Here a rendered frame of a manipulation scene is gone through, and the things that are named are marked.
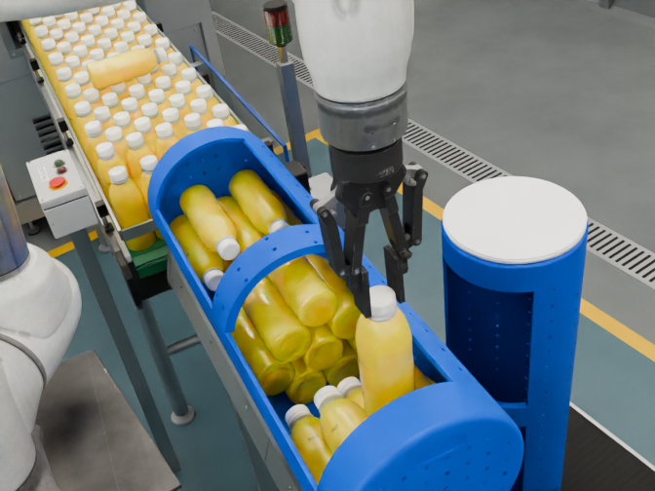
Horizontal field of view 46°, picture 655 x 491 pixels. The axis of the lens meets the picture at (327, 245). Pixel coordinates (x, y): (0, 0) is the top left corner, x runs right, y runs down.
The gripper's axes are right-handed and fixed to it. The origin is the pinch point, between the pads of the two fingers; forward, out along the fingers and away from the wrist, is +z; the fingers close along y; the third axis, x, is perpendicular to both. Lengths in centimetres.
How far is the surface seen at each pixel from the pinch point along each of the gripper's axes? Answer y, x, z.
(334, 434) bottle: -8.0, 1.1, 24.7
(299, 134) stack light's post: 36, 117, 51
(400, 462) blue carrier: -4.9, -11.6, 17.5
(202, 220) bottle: -7, 59, 25
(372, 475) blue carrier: -8.5, -11.4, 17.8
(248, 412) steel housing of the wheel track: -13, 34, 52
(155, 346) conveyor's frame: -20, 116, 104
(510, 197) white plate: 52, 43, 35
